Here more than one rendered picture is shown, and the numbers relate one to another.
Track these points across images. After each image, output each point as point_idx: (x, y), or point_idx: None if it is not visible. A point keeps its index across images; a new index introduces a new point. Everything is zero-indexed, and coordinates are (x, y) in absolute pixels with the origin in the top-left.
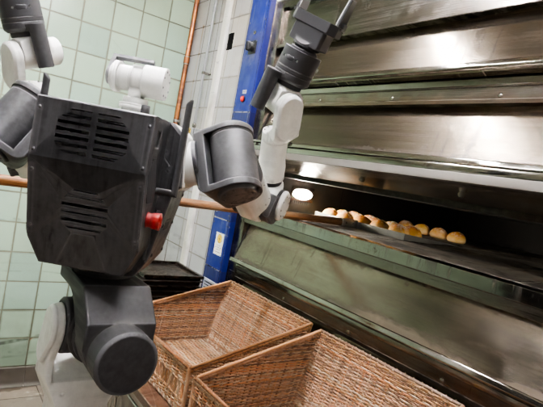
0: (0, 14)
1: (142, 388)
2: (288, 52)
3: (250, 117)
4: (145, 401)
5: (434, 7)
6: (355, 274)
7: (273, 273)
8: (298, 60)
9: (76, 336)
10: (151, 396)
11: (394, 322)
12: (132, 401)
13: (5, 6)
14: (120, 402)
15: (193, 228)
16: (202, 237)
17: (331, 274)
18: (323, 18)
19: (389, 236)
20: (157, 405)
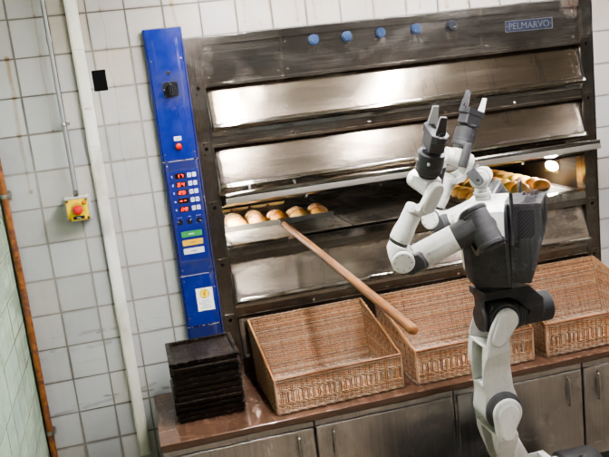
0: (438, 168)
1: (362, 401)
2: (473, 132)
3: (199, 163)
4: (381, 400)
5: (381, 56)
6: (376, 248)
7: (300, 286)
8: (476, 136)
9: (532, 309)
10: (376, 397)
11: None
12: (356, 418)
13: (443, 161)
14: (335, 433)
15: (128, 307)
16: (154, 308)
17: (357, 257)
18: (263, 58)
19: (319, 218)
20: (389, 395)
